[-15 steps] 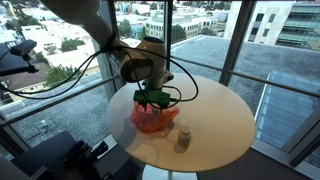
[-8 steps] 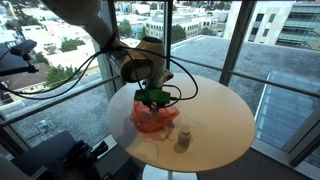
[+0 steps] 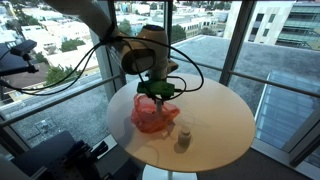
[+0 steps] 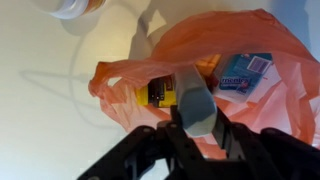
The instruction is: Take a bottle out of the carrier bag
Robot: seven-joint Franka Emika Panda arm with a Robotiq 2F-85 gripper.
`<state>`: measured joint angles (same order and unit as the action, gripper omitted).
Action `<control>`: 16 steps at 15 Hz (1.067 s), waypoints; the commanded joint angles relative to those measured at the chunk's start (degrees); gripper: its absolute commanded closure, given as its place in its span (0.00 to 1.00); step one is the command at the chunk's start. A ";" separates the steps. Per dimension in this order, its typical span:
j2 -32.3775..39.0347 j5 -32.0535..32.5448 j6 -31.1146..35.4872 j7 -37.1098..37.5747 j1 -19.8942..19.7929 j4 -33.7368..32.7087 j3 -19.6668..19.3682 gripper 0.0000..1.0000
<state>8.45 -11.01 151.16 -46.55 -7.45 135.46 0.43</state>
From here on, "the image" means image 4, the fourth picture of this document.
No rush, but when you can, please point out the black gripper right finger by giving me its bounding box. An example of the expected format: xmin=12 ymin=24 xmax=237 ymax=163
xmin=212 ymin=108 xmax=320 ymax=180

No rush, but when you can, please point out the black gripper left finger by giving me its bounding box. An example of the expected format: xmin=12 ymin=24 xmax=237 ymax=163
xmin=77 ymin=105 xmax=208 ymax=180

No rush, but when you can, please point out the small pale blue bottle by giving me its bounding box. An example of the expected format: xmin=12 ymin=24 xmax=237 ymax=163
xmin=173 ymin=64 xmax=218 ymax=138

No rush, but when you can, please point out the red plastic carrier bag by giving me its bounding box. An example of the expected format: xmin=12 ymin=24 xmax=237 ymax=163
xmin=88 ymin=8 xmax=320 ymax=159

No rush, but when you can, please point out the yellow black box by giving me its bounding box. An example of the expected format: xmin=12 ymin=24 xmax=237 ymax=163
xmin=134 ymin=75 xmax=178 ymax=108

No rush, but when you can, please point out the blue mentos box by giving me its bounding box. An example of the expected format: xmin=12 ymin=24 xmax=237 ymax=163
xmin=213 ymin=53 xmax=283 ymax=104

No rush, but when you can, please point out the orange packet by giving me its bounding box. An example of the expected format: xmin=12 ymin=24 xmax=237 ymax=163
xmin=194 ymin=54 xmax=223 ymax=78

